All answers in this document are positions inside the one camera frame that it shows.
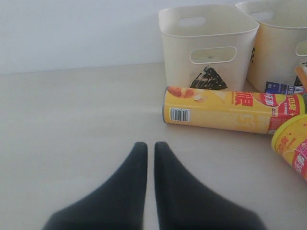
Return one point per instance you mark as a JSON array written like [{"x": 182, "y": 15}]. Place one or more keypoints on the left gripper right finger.
[{"x": 184, "y": 203}]

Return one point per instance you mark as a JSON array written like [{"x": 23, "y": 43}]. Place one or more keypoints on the yellow Lay's chips can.
[{"x": 252, "y": 112}]

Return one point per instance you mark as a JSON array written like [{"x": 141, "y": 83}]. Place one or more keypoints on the pink Lay's chips can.
[{"x": 290, "y": 142}]

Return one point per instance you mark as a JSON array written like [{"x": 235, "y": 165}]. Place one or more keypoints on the white and blue small box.
[{"x": 278, "y": 88}]

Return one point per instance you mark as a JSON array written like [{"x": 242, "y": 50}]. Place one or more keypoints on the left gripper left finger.
[{"x": 118, "y": 204}]

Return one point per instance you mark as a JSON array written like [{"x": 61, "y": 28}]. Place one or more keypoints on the cream bin triangle mark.
[{"x": 207, "y": 46}]

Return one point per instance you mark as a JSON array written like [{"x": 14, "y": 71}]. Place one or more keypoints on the cream bin square mark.
[{"x": 281, "y": 41}]

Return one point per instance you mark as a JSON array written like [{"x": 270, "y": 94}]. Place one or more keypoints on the orange instant noodle bag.
[{"x": 301, "y": 80}]

